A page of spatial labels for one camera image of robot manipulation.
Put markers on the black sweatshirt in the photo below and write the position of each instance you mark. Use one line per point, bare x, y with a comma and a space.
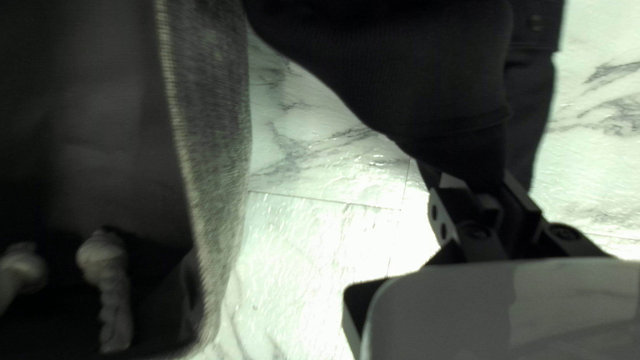
400, 75

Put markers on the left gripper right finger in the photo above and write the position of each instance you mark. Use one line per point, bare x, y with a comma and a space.
545, 235

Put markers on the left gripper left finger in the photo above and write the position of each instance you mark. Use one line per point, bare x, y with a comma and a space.
450, 225

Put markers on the grey fabric basket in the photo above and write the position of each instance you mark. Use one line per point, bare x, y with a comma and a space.
150, 150

